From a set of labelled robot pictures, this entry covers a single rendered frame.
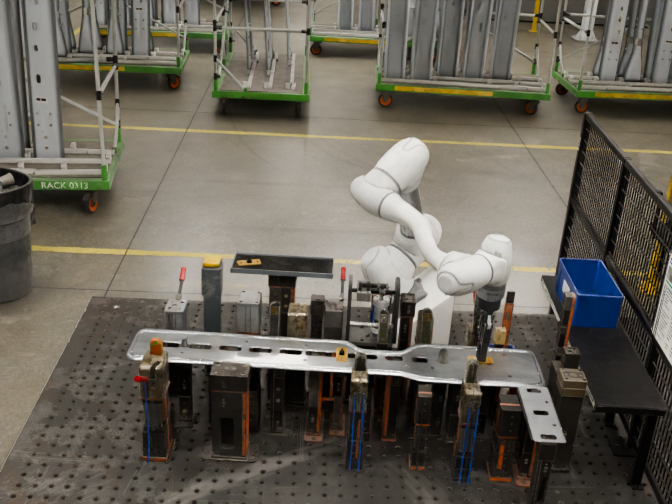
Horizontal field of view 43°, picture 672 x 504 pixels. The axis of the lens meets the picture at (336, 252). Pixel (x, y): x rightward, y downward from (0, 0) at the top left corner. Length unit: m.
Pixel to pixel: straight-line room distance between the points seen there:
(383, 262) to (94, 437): 1.32
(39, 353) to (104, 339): 1.35
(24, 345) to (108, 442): 2.04
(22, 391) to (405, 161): 2.44
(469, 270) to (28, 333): 3.10
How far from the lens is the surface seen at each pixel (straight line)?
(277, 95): 8.85
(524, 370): 2.93
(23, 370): 4.77
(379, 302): 3.00
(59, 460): 2.97
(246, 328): 2.99
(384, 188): 2.99
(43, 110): 6.79
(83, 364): 3.43
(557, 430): 2.68
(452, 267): 2.57
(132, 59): 10.20
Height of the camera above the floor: 2.52
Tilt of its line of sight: 25 degrees down
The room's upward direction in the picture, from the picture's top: 3 degrees clockwise
